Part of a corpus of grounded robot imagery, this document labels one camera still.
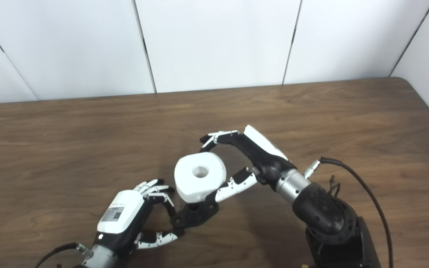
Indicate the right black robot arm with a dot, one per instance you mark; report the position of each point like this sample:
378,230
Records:
330,223

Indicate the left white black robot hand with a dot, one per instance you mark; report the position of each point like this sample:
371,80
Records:
123,212

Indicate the black flanged holder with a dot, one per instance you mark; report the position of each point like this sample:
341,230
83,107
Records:
194,216

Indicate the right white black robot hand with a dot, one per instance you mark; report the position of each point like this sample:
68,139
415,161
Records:
263,152

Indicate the round white piece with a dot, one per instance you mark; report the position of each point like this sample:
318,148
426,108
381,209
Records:
199,175

